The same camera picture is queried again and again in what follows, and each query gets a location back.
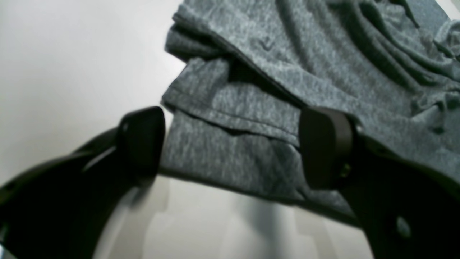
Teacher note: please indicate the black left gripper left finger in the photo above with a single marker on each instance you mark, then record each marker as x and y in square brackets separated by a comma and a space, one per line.
[59, 209]

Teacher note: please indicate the grey t-shirt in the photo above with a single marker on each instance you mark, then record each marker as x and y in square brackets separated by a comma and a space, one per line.
[251, 65]

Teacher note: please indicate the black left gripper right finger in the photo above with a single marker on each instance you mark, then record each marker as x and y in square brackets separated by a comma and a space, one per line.
[406, 210]

